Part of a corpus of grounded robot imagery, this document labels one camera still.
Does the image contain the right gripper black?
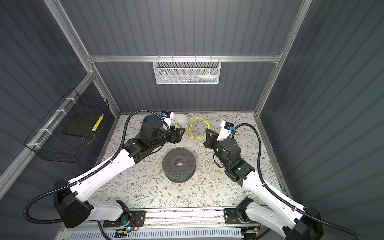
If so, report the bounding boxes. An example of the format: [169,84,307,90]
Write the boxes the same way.
[204,127,230,169]

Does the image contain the yellow cable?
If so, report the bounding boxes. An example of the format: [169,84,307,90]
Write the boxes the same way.
[171,116,211,141]

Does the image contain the grey perforated cable spool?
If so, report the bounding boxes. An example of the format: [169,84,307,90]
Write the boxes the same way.
[162,148,196,183]

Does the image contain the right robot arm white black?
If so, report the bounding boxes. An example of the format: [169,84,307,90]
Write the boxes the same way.
[204,129,324,240]

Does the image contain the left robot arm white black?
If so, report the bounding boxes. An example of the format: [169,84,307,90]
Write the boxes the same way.
[54,111,186,228]

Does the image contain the white plastic bin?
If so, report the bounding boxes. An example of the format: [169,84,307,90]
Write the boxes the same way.
[171,114,189,129]

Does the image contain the teal plastic bin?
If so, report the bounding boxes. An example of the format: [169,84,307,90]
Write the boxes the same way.
[141,115,163,138]

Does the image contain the items inside white basket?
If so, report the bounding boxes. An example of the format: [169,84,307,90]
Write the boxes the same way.
[175,74,220,84]

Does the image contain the yellow marker pen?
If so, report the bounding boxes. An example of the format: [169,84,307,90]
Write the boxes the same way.
[92,114,104,132]

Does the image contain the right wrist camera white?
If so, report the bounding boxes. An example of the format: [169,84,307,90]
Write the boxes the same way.
[218,121,235,141]

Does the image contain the white mesh wall basket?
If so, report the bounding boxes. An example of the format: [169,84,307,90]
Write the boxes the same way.
[153,58,222,85]

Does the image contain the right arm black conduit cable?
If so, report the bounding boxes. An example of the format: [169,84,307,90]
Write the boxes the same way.
[233,122,362,240]

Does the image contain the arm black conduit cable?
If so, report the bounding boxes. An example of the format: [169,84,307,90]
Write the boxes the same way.
[233,122,362,240]
[22,109,169,225]

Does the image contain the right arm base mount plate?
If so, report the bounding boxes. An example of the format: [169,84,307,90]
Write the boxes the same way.
[223,208,257,225]

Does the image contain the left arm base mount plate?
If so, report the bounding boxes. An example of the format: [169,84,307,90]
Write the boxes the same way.
[103,211,147,229]

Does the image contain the white slotted cable duct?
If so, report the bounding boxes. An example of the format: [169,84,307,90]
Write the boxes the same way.
[67,227,244,240]

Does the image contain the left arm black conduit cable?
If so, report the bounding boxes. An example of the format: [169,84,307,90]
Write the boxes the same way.
[22,109,169,225]

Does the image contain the black wire wall basket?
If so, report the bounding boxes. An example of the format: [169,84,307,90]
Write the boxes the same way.
[24,85,115,166]

